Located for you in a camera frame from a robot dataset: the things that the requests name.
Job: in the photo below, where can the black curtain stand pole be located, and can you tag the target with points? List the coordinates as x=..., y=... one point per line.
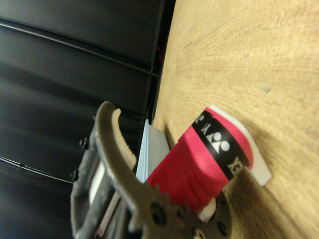
x=139, y=68
x=21, y=166

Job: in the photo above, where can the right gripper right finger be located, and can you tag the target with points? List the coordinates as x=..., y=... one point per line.
x=117, y=171

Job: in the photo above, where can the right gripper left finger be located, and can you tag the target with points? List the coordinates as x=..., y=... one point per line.
x=79, y=211

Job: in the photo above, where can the blue litter tray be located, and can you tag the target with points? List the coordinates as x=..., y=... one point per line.
x=154, y=154

